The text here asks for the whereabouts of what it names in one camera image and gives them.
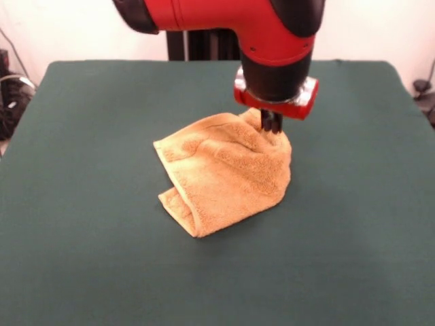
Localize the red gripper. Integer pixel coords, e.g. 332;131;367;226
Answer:
233;66;321;134

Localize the tan terry towel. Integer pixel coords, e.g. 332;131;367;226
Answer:
152;108;292;238

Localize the black rounded floor base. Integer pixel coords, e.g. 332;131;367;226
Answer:
0;69;37;141
413;79;435;128

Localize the dark green table cloth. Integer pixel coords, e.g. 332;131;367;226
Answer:
0;59;435;326

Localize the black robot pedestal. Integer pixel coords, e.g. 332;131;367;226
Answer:
166;29;241;62

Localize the grey cable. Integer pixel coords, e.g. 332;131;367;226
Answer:
0;27;37;90

